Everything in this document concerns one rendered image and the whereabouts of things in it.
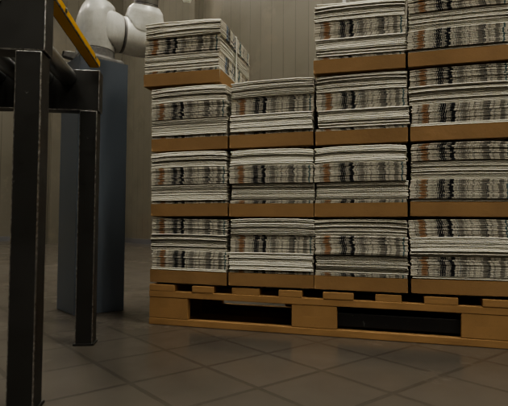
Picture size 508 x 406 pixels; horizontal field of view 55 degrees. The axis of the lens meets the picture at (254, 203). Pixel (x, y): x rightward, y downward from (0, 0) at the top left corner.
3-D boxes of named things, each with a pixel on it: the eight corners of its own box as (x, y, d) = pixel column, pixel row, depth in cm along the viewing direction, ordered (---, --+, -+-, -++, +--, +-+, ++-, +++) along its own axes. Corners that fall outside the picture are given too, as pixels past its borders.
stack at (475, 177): (190, 306, 207) (193, 111, 210) (492, 323, 175) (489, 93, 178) (146, 324, 169) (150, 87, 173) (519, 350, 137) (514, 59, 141)
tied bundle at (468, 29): (404, 99, 186) (403, 39, 187) (488, 94, 178) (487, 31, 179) (405, 68, 150) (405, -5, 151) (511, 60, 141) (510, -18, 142)
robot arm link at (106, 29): (71, 54, 205) (72, 2, 206) (114, 61, 214) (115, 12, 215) (78, 42, 191) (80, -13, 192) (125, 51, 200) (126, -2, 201)
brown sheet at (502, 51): (405, 97, 186) (405, 86, 186) (488, 92, 178) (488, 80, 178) (407, 66, 150) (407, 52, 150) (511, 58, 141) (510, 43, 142)
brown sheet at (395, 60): (325, 101, 194) (325, 91, 194) (401, 97, 186) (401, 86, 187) (312, 73, 157) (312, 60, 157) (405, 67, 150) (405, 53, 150)
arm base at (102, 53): (55, 64, 200) (56, 51, 200) (106, 75, 214) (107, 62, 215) (70, 52, 186) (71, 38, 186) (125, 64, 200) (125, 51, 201)
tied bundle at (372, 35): (325, 104, 194) (325, 47, 195) (402, 99, 187) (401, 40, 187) (312, 76, 157) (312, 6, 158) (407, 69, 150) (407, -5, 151)
